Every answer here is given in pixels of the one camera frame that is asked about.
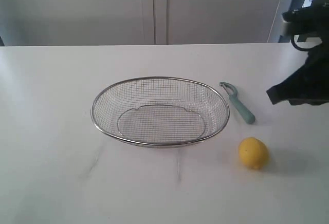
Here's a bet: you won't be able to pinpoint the teal handled peeler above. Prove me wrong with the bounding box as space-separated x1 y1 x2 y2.
220 82 255 124

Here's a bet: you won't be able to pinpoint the oval steel mesh basket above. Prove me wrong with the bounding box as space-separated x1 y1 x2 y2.
90 77 230 148

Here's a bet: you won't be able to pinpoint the white cabinet doors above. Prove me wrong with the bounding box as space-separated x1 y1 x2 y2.
1 0 292 46

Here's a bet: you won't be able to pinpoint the yellow lemon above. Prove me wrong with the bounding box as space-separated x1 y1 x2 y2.
238 137 269 170

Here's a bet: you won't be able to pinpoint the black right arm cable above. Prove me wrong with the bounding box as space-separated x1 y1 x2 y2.
290 32 322 51

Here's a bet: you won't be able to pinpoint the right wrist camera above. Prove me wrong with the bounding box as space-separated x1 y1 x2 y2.
280 10 308 36

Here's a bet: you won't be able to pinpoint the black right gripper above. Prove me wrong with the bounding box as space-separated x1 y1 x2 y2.
266 4 329 106

